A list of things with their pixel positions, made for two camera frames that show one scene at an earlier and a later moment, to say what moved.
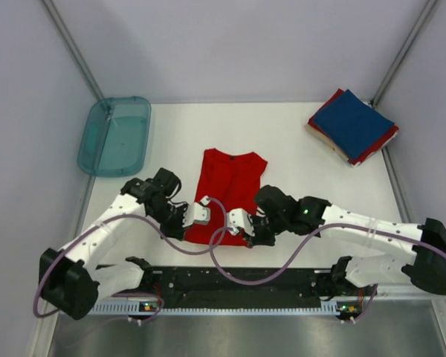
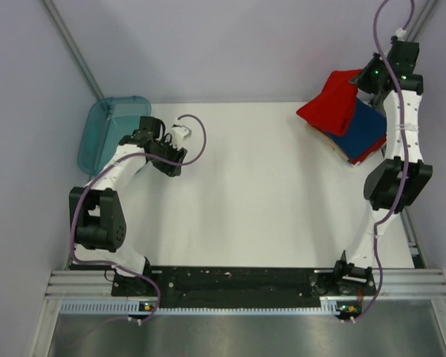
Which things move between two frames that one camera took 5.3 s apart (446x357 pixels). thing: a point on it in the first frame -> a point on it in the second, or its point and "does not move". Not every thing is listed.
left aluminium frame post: [73, 49] does not move
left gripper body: [169, 217] -> [166, 151]
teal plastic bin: [115, 137] does not move
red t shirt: [231, 183] -> [333, 108]
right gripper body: [265, 229] -> [372, 74]
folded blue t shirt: [353, 123] does not move
